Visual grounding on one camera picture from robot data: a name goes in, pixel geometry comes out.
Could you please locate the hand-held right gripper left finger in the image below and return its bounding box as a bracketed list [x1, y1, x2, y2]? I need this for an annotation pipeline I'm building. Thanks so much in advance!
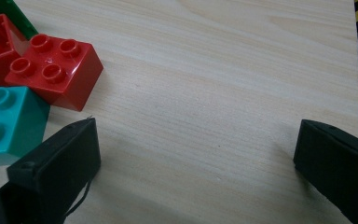
[0, 117, 102, 224]

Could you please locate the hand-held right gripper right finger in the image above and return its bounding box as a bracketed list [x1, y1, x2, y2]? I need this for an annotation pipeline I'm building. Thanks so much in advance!
[293, 119, 358, 224]

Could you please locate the teal toy block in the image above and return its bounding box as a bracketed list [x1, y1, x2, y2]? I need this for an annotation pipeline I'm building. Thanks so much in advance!
[0, 86, 51, 167]

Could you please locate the green toy block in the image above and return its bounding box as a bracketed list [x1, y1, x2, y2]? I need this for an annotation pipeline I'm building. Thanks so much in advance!
[0, 0, 39, 41]

